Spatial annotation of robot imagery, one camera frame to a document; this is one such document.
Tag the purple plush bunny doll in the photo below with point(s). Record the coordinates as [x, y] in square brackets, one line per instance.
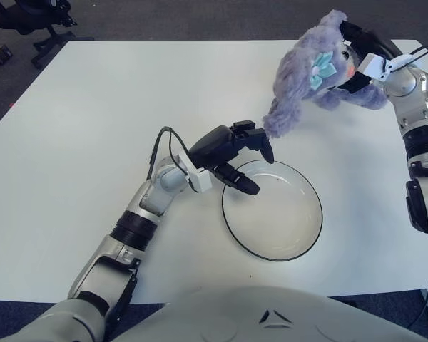
[299, 75]

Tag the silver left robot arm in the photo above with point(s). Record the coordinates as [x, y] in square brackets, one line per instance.
[128, 231]

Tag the white plate black rim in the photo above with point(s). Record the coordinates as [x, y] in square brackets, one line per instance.
[274, 221]

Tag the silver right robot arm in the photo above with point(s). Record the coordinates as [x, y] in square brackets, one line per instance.
[417, 117]

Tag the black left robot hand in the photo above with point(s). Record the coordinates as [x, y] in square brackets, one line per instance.
[214, 146]

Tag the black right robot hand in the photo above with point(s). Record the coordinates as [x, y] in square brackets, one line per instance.
[374, 64]

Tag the silver robot torso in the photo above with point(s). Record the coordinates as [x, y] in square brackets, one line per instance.
[271, 320]

